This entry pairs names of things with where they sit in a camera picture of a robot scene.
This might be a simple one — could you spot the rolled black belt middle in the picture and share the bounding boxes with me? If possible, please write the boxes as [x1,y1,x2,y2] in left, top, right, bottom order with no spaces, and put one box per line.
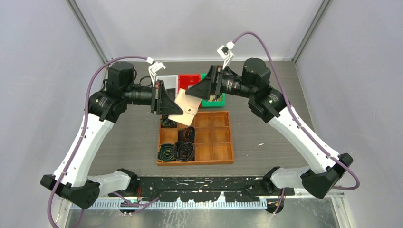
[178,126,195,143]

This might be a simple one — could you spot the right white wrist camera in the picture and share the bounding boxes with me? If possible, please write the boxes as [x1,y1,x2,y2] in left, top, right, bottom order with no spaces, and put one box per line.
[217,41,235,69]

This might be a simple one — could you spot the aluminium front rail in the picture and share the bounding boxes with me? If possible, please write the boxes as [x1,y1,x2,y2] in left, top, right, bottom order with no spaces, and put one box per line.
[59,176,345,210]

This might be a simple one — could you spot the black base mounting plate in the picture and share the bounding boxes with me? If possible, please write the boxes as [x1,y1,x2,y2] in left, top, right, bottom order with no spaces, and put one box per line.
[118,176,295,203]

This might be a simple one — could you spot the gold cards in green bin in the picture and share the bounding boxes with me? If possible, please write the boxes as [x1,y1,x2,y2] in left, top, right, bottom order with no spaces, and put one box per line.
[207,94,223,102]

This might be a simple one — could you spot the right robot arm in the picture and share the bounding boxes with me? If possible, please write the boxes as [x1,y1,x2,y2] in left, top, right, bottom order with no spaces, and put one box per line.
[185,58,353,199]

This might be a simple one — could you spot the black card in white bin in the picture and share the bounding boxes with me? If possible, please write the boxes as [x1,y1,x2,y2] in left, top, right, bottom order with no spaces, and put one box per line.
[166,88,176,101]

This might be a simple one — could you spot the red plastic bin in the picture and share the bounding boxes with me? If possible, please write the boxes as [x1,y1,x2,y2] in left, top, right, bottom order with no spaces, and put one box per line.
[178,74,201,90]

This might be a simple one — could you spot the large rolled black belt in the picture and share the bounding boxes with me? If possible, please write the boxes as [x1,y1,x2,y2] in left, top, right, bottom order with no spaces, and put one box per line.
[173,141,195,162]

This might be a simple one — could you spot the rolled belt top left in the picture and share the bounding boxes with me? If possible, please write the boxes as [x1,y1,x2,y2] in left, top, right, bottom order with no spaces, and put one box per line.
[160,115,178,128]

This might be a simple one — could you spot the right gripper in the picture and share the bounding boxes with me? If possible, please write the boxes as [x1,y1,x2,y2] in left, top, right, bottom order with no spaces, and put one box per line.
[186,64,256,100]

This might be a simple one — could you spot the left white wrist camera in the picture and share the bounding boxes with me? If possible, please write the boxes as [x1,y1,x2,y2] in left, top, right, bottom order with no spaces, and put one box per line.
[146,57,166,87]

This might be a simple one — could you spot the rolled belt bottom left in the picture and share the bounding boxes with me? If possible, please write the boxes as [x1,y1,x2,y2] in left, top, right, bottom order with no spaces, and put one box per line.
[157,143,175,162]

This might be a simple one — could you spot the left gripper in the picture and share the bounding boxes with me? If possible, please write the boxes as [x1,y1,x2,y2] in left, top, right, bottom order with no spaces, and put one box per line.
[123,79,183,114]

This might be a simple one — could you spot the wooden compartment tray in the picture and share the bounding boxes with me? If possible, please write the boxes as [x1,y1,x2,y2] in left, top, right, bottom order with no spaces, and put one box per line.
[157,111,234,166]

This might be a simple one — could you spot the green plastic bin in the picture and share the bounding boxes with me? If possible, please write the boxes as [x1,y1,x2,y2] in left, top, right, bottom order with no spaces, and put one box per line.
[200,73,226,108]

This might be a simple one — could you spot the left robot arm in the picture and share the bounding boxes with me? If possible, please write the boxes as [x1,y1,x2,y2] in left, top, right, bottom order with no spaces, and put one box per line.
[40,61,183,209]

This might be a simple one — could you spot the white plastic bin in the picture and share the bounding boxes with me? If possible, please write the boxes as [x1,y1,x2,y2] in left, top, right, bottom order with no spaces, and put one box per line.
[156,75,179,96]

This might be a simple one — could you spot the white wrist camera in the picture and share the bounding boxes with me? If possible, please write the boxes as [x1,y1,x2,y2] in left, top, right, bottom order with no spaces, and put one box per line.
[217,41,235,69]
[146,57,166,87]

